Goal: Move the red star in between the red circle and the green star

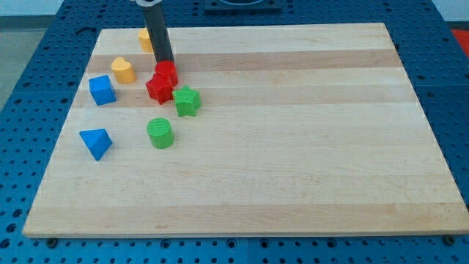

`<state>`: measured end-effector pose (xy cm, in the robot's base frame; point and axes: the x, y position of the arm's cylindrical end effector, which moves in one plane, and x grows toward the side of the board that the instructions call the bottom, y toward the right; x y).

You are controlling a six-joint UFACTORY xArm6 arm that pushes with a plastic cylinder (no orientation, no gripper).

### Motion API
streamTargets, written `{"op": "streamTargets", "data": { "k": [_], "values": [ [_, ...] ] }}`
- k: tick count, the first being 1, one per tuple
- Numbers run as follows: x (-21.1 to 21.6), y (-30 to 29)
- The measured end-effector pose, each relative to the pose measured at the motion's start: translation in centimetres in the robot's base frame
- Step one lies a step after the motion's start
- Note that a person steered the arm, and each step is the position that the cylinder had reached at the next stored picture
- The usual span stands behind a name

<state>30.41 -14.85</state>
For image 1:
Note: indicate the red star block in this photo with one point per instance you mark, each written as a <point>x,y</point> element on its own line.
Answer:
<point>160,88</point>

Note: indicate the green star block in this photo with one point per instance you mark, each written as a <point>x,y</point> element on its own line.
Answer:
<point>187,101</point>

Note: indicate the light wooden board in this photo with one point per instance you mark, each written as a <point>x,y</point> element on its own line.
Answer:
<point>304,130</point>

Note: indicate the green cylinder block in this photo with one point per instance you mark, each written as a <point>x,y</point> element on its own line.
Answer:
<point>160,133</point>

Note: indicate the yellow heart block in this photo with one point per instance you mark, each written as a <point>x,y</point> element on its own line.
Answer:
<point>123,71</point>

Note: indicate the yellow block behind tool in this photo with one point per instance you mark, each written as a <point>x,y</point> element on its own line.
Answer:
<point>145,41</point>

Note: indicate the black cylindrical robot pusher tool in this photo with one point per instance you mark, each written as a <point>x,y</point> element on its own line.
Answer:
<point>158,32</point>

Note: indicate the blue triangular prism block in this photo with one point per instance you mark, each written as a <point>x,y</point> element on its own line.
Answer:
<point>97,141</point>

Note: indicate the blue cube block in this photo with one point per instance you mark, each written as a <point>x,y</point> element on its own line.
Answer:
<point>102,90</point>

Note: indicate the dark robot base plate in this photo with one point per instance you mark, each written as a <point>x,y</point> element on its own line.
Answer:
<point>243,6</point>

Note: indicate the grey tool mount flange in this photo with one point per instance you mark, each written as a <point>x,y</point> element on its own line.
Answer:
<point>148,3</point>

